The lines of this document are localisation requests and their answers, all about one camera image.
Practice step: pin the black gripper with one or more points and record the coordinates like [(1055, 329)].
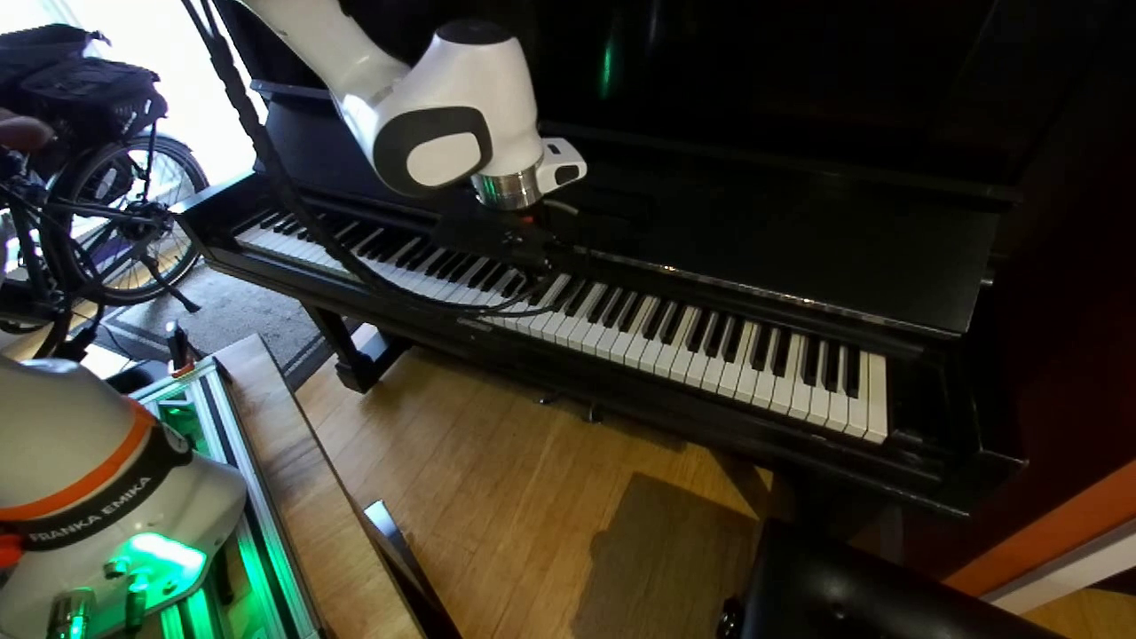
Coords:
[(504, 226)]

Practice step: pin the black upright piano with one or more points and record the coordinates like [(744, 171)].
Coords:
[(732, 226)]

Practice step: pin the black leather piano bench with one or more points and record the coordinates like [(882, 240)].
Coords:
[(853, 592)]

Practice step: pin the shiny dark metal bar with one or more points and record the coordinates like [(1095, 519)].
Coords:
[(409, 568)]

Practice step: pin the wooden mounting board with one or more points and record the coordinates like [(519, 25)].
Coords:
[(307, 519)]

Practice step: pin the black bicycle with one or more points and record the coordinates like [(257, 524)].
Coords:
[(113, 226)]

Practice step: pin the black bicycle bag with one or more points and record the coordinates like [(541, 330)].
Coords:
[(72, 77)]

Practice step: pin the aluminium frame rail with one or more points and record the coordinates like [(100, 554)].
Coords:
[(217, 413)]

